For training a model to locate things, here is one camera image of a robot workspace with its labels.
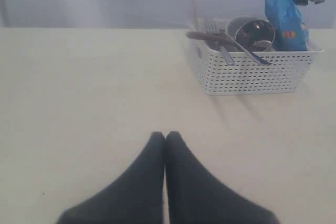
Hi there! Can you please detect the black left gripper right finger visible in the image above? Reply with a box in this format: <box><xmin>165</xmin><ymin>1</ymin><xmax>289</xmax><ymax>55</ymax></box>
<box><xmin>165</xmin><ymin>131</ymin><xmax>279</xmax><ymax>223</ymax></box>

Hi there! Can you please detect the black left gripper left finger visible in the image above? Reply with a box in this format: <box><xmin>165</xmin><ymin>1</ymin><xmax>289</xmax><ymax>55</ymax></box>
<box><xmin>57</xmin><ymin>132</ymin><xmax>165</xmax><ymax>224</ymax></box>

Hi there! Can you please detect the silver metal fork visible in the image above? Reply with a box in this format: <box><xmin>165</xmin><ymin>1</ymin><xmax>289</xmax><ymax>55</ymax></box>
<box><xmin>203</xmin><ymin>18</ymin><xmax>271</xmax><ymax>66</ymax></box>

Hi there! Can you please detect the blue Lay's chips bag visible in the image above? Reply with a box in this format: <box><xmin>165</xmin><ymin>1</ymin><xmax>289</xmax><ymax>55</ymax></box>
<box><xmin>265</xmin><ymin>0</ymin><xmax>309</xmax><ymax>51</ymax></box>

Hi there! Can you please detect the shiny steel cup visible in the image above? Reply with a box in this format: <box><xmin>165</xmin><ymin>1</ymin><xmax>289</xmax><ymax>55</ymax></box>
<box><xmin>235</xmin><ymin>19</ymin><xmax>276</xmax><ymax>51</ymax></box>

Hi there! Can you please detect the white ceramic bowl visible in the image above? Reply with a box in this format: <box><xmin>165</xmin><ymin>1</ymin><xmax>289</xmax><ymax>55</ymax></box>
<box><xmin>226</xmin><ymin>16</ymin><xmax>262</xmax><ymax>40</ymax></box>

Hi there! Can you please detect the white perforated plastic basket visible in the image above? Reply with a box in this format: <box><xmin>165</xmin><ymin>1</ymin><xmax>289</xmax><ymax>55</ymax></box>
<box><xmin>187</xmin><ymin>17</ymin><xmax>325</xmax><ymax>97</ymax></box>

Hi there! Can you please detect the silver metal knife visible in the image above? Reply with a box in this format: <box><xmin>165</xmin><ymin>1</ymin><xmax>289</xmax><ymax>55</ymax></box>
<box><xmin>217</xmin><ymin>29</ymin><xmax>235</xmax><ymax>66</ymax></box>

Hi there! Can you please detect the brown wooden bowl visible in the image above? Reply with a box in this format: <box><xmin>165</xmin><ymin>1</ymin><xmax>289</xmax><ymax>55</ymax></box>
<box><xmin>206</xmin><ymin>40</ymin><xmax>238</xmax><ymax>52</ymax></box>

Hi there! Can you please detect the brown wooden spoon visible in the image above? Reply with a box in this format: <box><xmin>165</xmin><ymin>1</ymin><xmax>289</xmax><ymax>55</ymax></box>
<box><xmin>186</xmin><ymin>31</ymin><xmax>236</xmax><ymax>45</ymax></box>

